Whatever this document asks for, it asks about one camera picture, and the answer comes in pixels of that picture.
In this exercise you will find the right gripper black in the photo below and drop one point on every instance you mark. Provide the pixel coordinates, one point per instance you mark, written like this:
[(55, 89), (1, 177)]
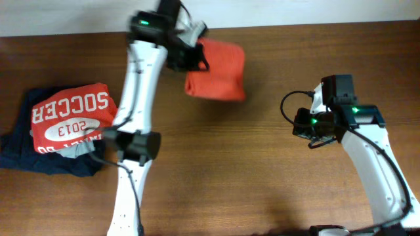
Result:
[(300, 129)]

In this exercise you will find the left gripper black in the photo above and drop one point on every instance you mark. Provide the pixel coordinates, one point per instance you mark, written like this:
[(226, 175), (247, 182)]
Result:
[(195, 63)]

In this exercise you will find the orange soccer t-shirt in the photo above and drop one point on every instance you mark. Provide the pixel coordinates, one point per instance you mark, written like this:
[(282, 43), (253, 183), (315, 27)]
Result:
[(220, 74)]

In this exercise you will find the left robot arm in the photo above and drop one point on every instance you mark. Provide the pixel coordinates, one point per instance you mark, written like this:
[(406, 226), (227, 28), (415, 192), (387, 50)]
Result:
[(165, 37)]

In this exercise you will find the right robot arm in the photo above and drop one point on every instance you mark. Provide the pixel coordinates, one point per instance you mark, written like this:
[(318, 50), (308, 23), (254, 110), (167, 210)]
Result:
[(336, 116)]

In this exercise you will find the folded red soccer shirt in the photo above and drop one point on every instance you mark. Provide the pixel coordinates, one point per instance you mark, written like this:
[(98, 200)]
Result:
[(71, 116)]

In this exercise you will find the grey folded garment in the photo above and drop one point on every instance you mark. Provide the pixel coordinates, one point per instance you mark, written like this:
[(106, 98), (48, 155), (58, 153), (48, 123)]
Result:
[(77, 150)]

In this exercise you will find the dark navy folded garment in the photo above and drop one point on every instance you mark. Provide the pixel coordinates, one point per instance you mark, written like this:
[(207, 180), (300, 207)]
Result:
[(18, 153)]

